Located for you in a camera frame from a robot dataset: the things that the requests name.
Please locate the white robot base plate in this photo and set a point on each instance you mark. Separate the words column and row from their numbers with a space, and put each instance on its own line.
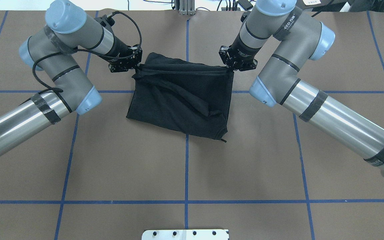
column 186, row 234

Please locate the grey aluminium frame post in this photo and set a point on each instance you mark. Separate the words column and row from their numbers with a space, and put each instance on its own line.
column 185, row 7

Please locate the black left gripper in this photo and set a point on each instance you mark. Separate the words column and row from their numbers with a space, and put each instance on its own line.
column 121, row 48

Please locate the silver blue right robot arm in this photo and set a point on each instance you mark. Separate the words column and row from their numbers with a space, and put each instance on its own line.
column 301, row 38

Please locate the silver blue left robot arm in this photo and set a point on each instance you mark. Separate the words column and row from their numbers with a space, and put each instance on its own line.
column 49, row 53

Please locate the black graphic t-shirt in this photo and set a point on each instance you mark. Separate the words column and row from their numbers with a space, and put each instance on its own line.
column 178, row 95

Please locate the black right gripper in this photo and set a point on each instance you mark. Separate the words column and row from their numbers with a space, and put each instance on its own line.
column 241, row 49

